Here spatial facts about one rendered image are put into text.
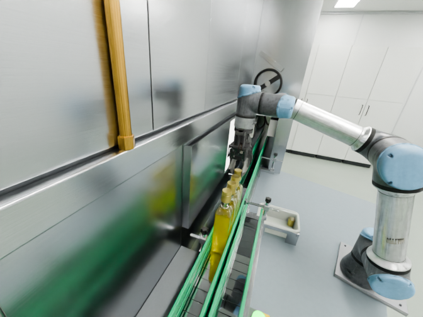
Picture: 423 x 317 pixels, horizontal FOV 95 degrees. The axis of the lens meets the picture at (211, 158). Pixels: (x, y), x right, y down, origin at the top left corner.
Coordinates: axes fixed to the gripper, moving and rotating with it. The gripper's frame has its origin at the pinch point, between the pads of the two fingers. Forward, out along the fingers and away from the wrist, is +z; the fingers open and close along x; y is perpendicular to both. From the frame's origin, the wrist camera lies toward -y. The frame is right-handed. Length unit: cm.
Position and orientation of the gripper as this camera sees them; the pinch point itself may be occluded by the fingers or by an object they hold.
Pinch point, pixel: (238, 172)
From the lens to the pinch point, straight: 84.6
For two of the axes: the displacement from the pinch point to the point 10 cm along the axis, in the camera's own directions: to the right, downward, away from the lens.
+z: -0.8, 9.1, 4.1
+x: 9.1, 2.4, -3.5
